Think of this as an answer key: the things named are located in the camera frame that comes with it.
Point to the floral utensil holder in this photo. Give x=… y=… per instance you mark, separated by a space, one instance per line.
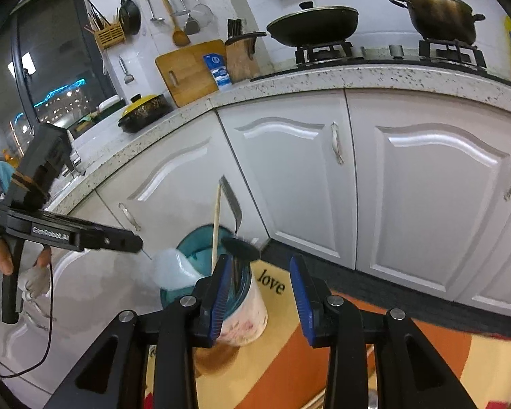
x=247 y=319

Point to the white green storage box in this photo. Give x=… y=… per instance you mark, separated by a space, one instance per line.
x=108 y=104

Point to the white plastic spoon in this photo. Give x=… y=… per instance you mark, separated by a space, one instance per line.
x=174 y=270

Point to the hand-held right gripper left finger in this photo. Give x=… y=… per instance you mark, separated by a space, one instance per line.
x=219 y=298

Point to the person's left hand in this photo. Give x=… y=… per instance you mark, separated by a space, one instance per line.
x=2 y=260

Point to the black wok with lid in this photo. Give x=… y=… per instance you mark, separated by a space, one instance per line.
x=315 y=25

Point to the black gas stove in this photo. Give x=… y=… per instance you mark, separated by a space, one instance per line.
x=323 y=53

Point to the mesh strainer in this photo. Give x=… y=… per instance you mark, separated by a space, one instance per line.
x=202 y=15

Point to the black frying pan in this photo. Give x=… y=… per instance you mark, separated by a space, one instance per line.
x=130 y=19

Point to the bamboo wall chopstick rack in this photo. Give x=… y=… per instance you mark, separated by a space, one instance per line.
x=110 y=36

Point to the wooden knife block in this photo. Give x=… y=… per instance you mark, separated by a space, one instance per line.
x=240 y=61

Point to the wooden cutting board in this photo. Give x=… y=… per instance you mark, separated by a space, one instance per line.
x=191 y=72

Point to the steel fork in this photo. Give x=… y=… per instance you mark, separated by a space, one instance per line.
x=234 y=208

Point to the blue white packet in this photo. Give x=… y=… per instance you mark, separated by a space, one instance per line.
x=219 y=74

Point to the printed blanket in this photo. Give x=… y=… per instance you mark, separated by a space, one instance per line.
x=430 y=349

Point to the steel ladle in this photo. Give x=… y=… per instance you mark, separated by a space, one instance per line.
x=150 y=4

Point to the steel turner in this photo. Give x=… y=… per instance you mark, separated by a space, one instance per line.
x=192 y=27

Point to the bronze stockpot with lid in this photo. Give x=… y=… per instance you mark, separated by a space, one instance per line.
x=440 y=12

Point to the dark cabinet kickboard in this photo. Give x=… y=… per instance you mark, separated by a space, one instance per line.
x=366 y=289

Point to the black casserole yellow lid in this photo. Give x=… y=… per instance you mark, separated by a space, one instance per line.
x=147 y=108

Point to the steel faucet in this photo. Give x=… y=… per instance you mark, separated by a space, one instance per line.
x=74 y=162

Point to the steel peeler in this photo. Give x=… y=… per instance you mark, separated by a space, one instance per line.
x=130 y=77

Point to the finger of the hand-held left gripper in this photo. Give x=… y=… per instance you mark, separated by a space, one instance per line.
x=119 y=240

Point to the light wooden chopstick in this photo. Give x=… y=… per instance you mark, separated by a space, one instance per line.
x=216 y=230

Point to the wooden spatula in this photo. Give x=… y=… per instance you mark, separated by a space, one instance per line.
x=181 y=36

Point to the dark window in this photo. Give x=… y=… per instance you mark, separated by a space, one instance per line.
x=55 y=64

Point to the white cabinet door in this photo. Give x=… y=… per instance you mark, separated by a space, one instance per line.
x=289 y=179
x=174 y=170
x=430 y=204
x=89 y=289

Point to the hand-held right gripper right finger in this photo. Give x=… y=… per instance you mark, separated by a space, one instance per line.
x=300 y=298

